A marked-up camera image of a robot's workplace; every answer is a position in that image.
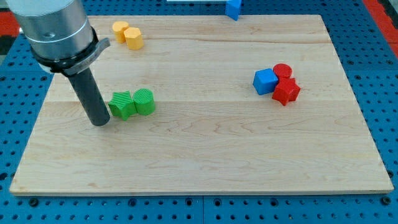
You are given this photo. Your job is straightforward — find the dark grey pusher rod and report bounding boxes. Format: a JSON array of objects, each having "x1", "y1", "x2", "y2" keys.
[{"x1": 68, "y1": 68, "x2": 110, "y2": 126}]

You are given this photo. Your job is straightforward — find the green star block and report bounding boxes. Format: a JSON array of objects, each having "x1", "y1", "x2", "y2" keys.
[{"x1": 108, "y1": 91, "x2": 137, "y2": 121}]

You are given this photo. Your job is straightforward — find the green cylinder block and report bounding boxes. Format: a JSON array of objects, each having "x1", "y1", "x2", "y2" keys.
[{"x1": 133, "y1": 88, "x2": 155, "y2": 116}]

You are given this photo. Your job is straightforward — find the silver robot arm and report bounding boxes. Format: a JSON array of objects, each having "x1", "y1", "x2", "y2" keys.
[{"x1": 6, "y1": 0, "x2": 110, "y2": 126}]

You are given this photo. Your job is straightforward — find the blue cube block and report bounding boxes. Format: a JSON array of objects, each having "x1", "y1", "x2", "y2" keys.
[{"x1": 252, "y1": 68, "x2": 279, "y2": 95}]

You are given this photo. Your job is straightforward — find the red star block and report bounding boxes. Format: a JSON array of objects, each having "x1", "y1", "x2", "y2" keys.
[{"x1": 272, "y1": 78, "x2": 301, "y2": 106}]

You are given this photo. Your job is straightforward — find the yellow cylinder block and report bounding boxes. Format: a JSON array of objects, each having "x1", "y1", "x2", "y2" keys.
[{"x1": 112, "y1": 21, "x2": 129, "y2": 44}]

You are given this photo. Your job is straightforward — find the yellow hexagon block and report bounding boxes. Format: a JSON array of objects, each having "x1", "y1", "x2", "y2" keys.
[{"x1": 124, "y1": 27, "x2": 144, "y2": 50}]

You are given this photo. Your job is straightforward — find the light wooden board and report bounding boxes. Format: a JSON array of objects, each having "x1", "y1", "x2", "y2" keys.
[{"x1": 10, "y1": 15, "x2": 394, "y2": 196}]

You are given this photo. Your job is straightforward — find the blue block at top edge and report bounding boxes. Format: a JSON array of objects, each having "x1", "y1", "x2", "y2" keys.
[{"x1": 224, "y1": 0, "x2": 242, "y2": 21}]

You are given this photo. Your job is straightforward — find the red cylinder block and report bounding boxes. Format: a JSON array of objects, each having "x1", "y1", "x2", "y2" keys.
[{"x1": 272, "y1": 63, "x2": 293, "y2": 78}]

